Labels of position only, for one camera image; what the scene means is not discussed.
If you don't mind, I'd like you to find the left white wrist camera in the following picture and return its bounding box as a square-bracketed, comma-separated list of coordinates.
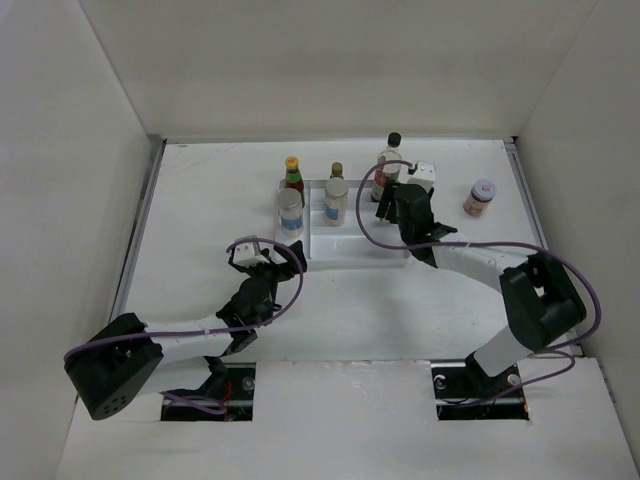
[232, 237, 267, 267]

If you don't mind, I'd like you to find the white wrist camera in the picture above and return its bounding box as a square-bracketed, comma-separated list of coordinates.
[232, 237, 267, 267]
[407, 161, 436, 193]

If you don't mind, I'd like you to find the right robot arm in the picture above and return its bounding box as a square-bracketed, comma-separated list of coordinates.
[376, 183, 587, 396]

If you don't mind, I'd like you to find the chili sauce bottle yellow cap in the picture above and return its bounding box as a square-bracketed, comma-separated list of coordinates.
[285, 156, 306, 206]

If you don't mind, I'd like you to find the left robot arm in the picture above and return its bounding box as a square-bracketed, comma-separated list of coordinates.
[64, 237, 307, 420]

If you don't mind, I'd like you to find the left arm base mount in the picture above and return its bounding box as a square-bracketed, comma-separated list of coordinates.
[160, 357, 256, 422]

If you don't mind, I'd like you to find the small oil bottle gold cap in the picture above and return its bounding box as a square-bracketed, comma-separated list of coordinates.
[330, 162, 344, 179]

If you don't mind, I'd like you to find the white divided organizer tray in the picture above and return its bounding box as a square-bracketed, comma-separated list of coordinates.
[297, 180, 410, 271]

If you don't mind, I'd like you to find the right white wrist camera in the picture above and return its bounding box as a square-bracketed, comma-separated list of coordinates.
[407, 161, 436, 193]

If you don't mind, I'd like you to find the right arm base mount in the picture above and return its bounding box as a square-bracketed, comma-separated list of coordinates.
[431, 361, 529, 421]

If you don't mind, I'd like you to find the soy sauce bottle black cap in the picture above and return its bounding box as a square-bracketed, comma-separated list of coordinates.
[369, 131, 404, 204]

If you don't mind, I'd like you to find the chili jar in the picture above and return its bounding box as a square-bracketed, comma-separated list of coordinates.
[463, 179, 497, 217]

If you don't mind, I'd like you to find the white bead jar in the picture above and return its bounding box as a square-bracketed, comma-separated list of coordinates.
[277, 188, 304, 238]
[324, 177, 349, 227]

